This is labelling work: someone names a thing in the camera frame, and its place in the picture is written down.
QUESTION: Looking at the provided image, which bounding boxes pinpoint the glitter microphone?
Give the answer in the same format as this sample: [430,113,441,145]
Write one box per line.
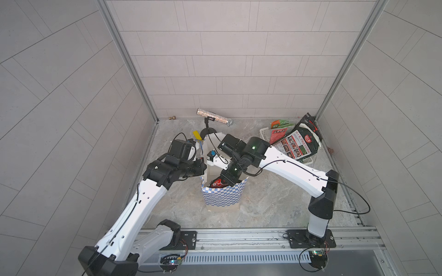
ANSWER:
[196,108,233,126]

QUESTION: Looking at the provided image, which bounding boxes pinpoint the circuit board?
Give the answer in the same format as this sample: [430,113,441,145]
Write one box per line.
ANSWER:
[160,254,185,266]
[309,250,328,270]

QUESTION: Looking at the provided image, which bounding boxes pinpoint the left circuit board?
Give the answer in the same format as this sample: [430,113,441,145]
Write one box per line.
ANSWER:
[160,254,185,266]

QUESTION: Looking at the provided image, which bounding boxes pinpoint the yellow block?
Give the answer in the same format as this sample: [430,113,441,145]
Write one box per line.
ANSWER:
[193,131,203,141]

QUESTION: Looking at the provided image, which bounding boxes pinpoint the red green small packet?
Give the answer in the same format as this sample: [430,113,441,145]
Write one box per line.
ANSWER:
[269,120,295,144]

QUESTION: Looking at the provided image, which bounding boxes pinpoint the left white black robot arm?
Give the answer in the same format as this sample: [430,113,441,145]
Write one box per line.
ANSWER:
[78,139,207,276]

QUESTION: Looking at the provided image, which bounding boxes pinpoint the black red condiment packet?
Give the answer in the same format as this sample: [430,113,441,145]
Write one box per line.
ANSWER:
[272,113,323,162]

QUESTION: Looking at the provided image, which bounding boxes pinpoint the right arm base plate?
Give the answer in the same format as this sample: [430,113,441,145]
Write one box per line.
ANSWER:
[283,229,337,249]

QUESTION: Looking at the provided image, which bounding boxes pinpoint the blue checkered paper bag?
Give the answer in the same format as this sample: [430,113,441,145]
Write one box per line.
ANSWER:
[201,133,248,212]

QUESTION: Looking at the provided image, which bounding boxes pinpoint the aluminium rail frame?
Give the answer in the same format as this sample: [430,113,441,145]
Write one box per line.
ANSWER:
[136,227,385,270]

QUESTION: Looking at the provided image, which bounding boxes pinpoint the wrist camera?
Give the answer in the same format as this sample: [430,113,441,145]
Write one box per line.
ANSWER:
[168,139,197,162]
[207,150,230,170]

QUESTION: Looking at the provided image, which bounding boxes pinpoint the white plastic basket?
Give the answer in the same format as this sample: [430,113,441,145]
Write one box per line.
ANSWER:
[260,128,316,165]

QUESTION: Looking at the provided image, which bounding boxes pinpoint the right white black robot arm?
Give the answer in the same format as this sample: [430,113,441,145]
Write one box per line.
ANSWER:
[217,134,339,240]

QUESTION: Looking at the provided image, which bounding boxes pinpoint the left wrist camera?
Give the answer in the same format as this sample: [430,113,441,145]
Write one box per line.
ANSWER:
[168,139,197,162]

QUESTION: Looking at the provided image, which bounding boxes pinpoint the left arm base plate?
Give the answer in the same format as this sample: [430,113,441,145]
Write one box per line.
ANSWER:
[162,231,198,251]

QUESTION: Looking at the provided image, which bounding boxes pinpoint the right circuit board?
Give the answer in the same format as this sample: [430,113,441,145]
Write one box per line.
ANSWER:
[309,250,328,270]

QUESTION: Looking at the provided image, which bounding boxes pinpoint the black microphone stand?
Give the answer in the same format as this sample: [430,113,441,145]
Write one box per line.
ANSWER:
[200,117,217,140]

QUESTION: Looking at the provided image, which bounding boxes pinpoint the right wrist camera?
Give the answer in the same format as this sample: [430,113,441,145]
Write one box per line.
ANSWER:
[207,150,230,170]

